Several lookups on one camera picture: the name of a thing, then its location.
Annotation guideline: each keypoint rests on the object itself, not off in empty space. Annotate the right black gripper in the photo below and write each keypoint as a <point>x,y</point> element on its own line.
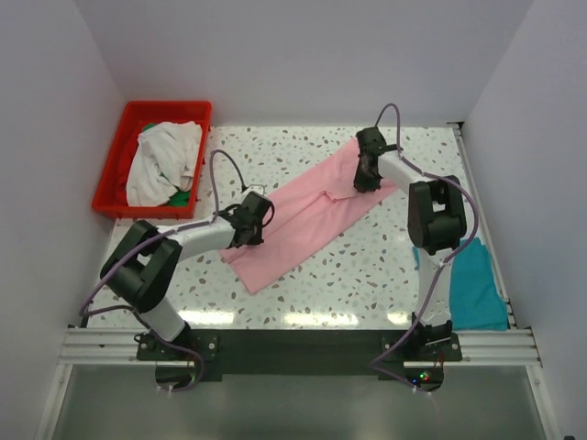
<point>361,183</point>

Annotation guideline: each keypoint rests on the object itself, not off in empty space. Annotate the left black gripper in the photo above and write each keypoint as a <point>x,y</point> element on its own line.
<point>257,239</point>

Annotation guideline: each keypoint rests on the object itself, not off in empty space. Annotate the pink t shirt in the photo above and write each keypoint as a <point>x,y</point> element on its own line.
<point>310,212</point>

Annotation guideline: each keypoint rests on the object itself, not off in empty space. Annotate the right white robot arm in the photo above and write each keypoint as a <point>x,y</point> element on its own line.
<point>436,224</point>

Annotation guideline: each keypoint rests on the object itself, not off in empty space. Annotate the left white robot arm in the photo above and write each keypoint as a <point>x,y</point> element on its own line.
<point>140,269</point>

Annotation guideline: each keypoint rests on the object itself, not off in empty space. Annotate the green t shirt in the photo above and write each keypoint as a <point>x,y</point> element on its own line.
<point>179,198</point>

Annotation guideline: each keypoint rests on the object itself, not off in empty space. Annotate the white t shirt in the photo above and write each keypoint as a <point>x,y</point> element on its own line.
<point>166,158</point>

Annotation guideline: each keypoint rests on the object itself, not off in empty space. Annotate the red plastic bin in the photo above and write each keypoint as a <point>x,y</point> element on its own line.
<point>110,197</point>

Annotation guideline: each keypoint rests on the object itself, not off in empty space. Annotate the teal folded t shirt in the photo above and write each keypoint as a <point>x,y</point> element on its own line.
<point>474,301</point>

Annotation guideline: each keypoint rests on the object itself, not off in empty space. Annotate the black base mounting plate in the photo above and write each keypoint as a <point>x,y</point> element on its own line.
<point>209,355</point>

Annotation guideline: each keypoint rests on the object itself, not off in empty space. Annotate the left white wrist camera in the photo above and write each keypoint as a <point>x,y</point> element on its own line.
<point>256,188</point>

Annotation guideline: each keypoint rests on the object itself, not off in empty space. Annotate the aluminium frame rail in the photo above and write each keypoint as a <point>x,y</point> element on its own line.
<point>108,345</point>

